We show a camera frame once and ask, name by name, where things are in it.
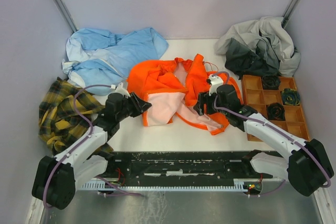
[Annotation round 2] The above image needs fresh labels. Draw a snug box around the black rolled sock centre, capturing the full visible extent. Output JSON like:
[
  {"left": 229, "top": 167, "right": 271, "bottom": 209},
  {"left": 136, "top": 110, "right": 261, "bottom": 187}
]
[{"left": 266, "top": 102, "right": 285, "bottom": 121}]

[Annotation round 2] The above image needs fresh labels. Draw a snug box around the black rolled sock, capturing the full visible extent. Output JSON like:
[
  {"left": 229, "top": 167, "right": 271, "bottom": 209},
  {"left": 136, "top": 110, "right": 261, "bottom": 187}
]
[
  {"left": 266, "top": 102, "right": 285, "bottom": 121},
  {"left": 261, "top": 75, "right": 281, "bottom": 90}
]

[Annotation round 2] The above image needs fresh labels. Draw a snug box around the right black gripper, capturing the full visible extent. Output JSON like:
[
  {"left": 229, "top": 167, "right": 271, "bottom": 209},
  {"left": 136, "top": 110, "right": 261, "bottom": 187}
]
[{"left": 192, "top": 90, "right": 228, "bottom": 116}]

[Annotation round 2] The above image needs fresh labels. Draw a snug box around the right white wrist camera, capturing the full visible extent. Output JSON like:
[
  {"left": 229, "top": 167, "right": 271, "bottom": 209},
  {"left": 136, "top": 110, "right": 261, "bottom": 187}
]
[{"left": 206, "top": 74, "right": 228, "bottom": 96}]

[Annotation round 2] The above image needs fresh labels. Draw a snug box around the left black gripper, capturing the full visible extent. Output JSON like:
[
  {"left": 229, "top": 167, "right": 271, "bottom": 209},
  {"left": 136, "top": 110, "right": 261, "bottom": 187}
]
[{"left": 117, "top": 91, "right": 152, "bottom": 122}]

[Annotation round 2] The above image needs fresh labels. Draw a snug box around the grey crumpled garment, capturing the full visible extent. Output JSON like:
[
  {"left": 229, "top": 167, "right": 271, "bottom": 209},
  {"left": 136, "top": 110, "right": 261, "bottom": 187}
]
[{"left": 214, "top": 16, "right": 301, "bottom": 77}]

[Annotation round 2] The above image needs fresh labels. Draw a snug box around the yellow black plaid shirt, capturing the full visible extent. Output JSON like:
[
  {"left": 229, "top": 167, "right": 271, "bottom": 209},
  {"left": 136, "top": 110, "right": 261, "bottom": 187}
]
[{"left": 38, "top": 78, "right": 103, "bottom": 155}]

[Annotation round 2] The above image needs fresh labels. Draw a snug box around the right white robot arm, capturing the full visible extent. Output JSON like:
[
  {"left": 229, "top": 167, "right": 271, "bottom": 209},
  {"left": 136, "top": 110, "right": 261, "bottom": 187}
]
[{"left": 194, "top": 84, "right": 334, "bottom": 197}]

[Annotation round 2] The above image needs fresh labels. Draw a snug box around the white slotted cable duct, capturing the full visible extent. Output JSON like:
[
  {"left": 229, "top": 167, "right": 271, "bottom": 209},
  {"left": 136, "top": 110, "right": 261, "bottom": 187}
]
[{"left": 78, "top": 178, "right": 249, "bottom": 190}]

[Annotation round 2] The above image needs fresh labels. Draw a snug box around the light blue garment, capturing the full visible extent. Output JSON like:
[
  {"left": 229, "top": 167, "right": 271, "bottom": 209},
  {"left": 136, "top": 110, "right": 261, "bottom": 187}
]
[{"left": 61, "top": 28, "right": 169, "bottom": 95}]

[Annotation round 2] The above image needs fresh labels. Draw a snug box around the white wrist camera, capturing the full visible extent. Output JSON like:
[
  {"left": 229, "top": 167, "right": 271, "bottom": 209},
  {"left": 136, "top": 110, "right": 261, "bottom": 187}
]
[
  {"left": 206, "top": 74, "right": 228, "bottom": 96},
  {"left": 110, "top": 82, "right": 130, "bottom": 98}
]

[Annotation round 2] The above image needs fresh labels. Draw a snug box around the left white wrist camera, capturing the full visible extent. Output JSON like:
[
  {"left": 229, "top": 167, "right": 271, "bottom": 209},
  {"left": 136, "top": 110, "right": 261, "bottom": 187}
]
[{"left": 110, "top": 82, "right": 130, "bottom": 98}]

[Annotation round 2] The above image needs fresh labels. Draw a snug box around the orange jacket pink lining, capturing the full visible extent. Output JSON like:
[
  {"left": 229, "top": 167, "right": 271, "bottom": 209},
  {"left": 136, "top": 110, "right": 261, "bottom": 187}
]
[{"left": 127, "top": 54, "right": 229, "bottom": 135}]

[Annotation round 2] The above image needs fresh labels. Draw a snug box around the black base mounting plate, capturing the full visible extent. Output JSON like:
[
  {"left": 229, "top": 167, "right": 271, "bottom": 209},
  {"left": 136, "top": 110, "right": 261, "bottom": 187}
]
[{"left": 103, "top": 151, "right": 271, "bottom": 188}]

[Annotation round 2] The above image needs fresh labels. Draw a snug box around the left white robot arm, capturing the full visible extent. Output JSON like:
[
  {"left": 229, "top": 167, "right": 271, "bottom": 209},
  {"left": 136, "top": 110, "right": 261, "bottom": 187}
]
[{"left": 31, "top": 92, "right": 152, "bottom": 210}]

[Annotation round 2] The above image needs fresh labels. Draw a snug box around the wooden compartment tray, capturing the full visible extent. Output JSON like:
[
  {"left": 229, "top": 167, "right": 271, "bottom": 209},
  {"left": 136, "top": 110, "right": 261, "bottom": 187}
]
[{"left": 242, "top": 75, "right": 310, "bottom": 141}]

